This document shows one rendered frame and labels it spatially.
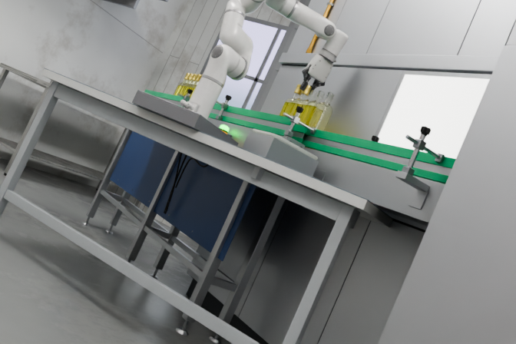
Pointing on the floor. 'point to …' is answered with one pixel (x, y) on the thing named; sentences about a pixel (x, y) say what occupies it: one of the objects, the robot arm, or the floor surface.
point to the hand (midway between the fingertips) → (307, 87)
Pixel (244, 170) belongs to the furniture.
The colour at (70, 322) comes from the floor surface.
